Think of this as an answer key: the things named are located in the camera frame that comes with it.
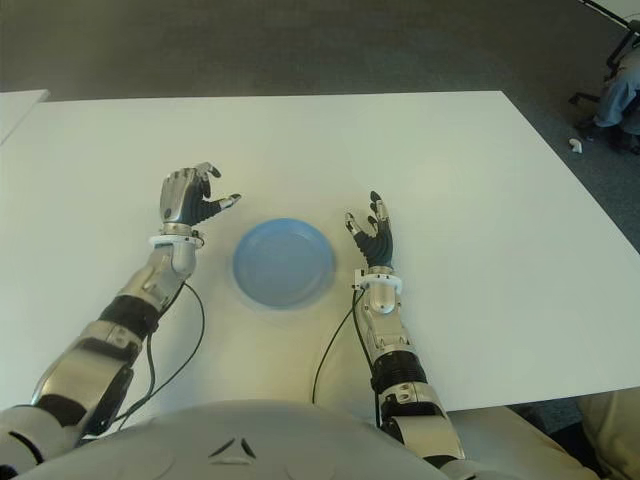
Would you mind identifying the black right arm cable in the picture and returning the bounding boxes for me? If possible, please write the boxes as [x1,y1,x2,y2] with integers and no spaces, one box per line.
[312,287,384,431]

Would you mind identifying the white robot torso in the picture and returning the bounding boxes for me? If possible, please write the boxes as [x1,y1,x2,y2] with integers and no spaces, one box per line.
[14,399,481,480]

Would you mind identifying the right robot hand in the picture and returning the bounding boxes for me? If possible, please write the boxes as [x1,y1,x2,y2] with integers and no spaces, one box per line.
[342,190,396,269]

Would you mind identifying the neighbouring white table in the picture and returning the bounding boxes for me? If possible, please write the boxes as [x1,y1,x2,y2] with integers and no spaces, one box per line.
[0,88,52,146]

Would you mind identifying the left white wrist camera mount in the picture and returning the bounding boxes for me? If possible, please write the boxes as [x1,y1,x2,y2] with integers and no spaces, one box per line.
[148,232,206,250]

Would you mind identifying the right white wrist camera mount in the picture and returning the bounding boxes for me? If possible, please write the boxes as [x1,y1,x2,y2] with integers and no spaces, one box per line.
[353,267,405,296]

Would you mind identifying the distant white table edge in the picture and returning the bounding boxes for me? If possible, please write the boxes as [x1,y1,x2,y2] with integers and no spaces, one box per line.
[579,0,640,29]

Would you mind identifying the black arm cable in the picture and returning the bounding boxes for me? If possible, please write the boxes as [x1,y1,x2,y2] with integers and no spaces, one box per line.
[312,287,384,431]
[82,279,206,441]

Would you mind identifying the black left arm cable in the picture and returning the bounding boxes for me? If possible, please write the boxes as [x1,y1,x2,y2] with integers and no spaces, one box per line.
[82,279,206,441]

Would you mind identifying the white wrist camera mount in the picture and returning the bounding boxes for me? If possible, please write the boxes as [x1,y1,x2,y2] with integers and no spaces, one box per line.
[353,267,405,296]
[148,232,206,250]

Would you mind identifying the seated person in jeans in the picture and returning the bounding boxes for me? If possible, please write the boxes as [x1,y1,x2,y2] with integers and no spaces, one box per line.
[574,47,640,151]

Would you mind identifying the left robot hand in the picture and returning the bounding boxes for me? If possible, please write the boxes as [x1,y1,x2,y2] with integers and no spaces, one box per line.
[158,161,242,236]

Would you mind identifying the beige fabric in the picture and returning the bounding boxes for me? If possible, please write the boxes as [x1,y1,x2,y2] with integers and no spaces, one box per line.
[449,387,640,480]

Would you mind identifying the black office chair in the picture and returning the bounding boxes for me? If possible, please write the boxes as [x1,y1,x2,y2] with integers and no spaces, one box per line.
[568,22,640,106]

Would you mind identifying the blue plate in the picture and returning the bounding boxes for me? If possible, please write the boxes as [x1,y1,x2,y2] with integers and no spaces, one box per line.
[231,216,337,309]

